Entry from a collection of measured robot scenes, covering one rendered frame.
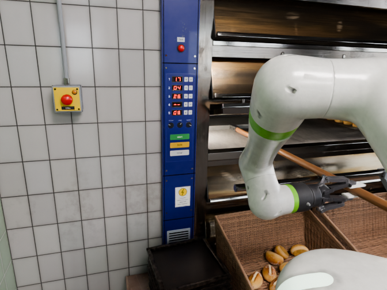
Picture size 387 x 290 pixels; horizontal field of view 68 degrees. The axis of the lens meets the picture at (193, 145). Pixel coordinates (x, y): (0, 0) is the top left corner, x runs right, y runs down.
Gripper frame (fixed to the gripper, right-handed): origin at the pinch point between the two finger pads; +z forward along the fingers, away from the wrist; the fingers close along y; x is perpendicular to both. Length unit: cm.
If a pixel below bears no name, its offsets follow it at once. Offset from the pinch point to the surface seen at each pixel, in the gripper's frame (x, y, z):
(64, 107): -48, -23, -95
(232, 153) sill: -54, 3, -20
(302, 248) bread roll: -38, 55, 18
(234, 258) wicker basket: -27, 42, -29
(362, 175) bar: -16.1, 3.2, 22.3
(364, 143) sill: -53, 2, 63
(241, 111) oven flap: -40, -21, -25
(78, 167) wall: -56, 4, -93
